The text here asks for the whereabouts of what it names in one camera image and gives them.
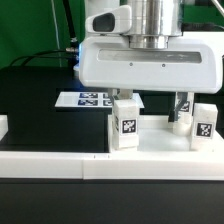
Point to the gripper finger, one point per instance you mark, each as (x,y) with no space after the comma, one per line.
(113,94)
(176,108)

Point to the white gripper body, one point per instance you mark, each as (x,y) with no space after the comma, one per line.
(190,63)

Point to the white square tabletop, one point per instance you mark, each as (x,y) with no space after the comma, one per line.
(155,135)

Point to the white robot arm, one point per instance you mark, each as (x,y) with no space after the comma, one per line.
(146,45)

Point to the white marker plate with tags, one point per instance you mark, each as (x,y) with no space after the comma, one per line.
(83,100)

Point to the white U-shaped obstacle fence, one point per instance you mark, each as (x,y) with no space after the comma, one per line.
(207,165)

